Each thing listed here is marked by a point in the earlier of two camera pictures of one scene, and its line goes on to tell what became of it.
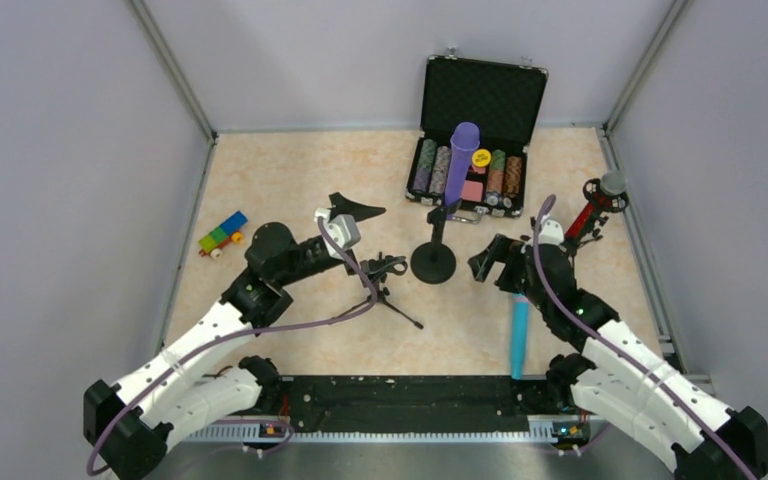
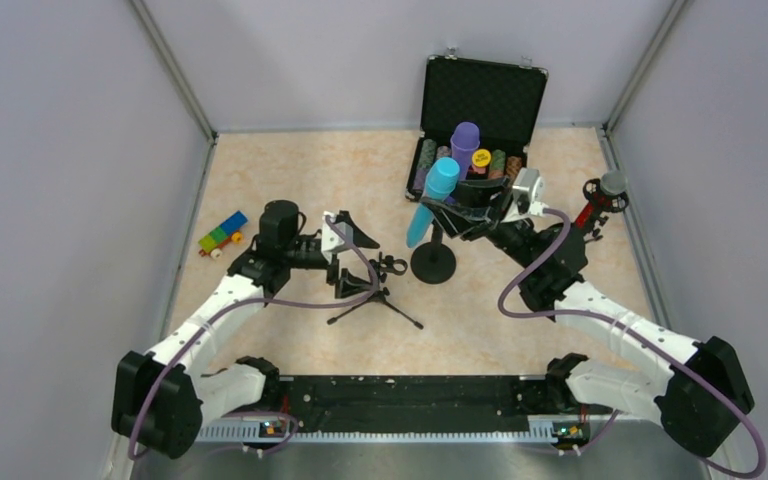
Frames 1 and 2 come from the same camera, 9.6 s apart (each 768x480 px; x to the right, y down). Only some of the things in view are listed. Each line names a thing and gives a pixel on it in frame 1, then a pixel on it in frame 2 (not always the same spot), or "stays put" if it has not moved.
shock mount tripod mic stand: [611, 201] stays put
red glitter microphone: [612, 183] stays put
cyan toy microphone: [518, 331] to [441, 179]
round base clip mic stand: [434, 262] stays put
